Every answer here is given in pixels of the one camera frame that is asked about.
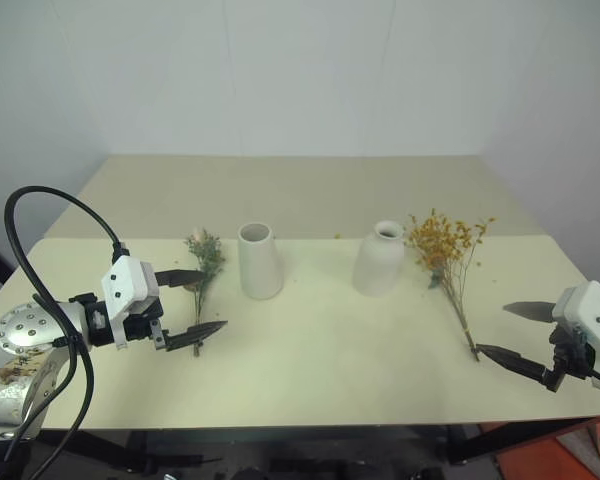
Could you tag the yellow dried flower bunch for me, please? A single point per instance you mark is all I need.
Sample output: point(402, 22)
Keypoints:
point(442, 240)

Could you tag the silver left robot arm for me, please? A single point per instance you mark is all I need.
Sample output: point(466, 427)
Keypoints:
point(22, 330)

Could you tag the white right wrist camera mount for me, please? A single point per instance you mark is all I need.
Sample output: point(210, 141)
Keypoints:
point(587, 312)

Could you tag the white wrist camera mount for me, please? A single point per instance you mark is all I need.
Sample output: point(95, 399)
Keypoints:
point(587, 312)
point(125, 282)

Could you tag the white bottle-shaped ceramic vase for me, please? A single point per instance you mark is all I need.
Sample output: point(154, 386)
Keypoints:
point(379, 265)

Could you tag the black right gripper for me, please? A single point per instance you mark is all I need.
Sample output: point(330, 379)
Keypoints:
point(572, 357)

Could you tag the green dried flower bunch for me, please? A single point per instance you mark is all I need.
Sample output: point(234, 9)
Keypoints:
point(207, 255)

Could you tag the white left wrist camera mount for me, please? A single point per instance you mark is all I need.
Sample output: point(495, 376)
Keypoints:
point(125, 282)

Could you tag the white conical ceramic vase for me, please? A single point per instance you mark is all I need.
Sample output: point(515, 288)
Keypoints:
point(260, 265)

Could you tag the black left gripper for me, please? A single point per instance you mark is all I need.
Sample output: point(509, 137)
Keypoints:
point(142, 327)

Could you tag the black metal table frame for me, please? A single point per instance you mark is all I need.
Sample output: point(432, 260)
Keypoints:
point(505, 440)

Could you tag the orange red box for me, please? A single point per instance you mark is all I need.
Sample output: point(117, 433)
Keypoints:
point(525, 462)

